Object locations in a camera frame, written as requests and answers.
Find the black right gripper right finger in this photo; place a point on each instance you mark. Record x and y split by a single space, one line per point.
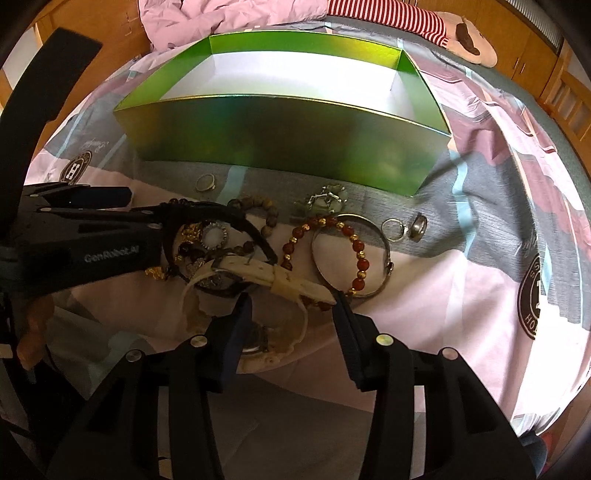
377 362

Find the green cardboard box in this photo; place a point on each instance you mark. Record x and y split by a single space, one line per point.
318 104

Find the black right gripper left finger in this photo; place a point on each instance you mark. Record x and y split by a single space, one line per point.
199 366

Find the pink crumpled duvet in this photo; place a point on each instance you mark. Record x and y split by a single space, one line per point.
169 24

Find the black leather strap watch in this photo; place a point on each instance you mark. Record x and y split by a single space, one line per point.
199 243

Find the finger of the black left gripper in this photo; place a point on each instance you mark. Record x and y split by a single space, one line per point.
165 219
76 196

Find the patterned bed sheet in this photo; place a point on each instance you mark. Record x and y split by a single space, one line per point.
503 272

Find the silver bangle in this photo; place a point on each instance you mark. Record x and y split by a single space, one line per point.
351 254

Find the jade silver pendant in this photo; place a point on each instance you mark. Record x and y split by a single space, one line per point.
331 199

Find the white leather strap watch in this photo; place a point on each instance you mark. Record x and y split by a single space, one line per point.
273 339

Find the wooden headboard frame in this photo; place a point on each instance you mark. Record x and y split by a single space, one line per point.
533 62

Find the person left hand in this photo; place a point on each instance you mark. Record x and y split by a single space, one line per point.
31 346

